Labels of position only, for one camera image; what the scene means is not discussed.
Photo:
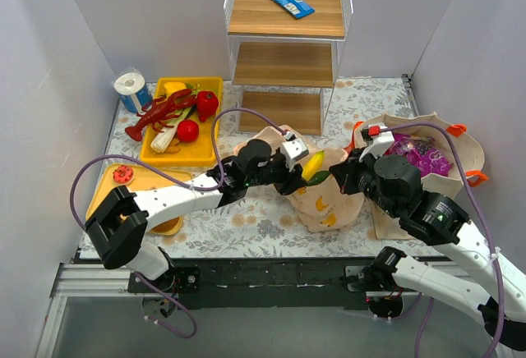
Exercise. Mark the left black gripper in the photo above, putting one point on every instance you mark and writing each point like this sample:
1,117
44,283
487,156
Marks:
288,173

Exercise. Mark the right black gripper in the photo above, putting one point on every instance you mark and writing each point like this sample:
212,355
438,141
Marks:
345,173

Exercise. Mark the yellow banana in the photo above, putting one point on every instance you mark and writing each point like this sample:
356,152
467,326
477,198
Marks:
313,165

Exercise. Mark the purple snack bag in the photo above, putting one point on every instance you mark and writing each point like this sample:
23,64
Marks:
422,153

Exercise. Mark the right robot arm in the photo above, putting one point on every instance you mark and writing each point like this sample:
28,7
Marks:
495,294

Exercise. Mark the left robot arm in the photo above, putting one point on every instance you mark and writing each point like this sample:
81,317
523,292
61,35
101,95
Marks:
117,227

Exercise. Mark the floral table mat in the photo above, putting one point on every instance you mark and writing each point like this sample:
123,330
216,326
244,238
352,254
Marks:
263,223

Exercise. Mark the small red tomato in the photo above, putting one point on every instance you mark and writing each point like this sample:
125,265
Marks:
188,131

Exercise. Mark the red bell pepper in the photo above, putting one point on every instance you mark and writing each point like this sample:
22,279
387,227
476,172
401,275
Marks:
206,105

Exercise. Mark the yellow vegetable bin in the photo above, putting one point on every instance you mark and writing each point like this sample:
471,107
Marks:
198,153

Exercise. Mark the white leek stalk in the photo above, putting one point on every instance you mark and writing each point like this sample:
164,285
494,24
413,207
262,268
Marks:
163,139

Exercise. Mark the yellow flat tray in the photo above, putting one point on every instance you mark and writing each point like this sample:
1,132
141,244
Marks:
144,180

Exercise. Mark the red toy lobster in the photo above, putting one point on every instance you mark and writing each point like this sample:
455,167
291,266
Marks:
162,111

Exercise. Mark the red frosted donut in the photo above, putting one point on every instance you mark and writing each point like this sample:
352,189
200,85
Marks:
123,175

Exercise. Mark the blue wrapped paper roll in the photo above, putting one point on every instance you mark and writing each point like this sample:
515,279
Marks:
132,89

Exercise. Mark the blue snack packet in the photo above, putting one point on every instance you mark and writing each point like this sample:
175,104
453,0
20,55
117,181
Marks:
296,8

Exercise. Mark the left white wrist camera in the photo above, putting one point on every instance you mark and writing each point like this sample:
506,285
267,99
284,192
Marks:
293,149

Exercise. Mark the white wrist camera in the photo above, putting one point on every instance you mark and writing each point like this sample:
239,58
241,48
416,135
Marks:
293,149
378,140

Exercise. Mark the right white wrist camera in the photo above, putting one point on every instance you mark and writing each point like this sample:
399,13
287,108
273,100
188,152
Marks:
378,140

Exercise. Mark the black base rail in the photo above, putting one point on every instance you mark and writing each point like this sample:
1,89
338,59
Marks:
265,282

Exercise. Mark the white wire wooden shelf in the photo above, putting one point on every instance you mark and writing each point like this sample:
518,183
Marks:
282,64

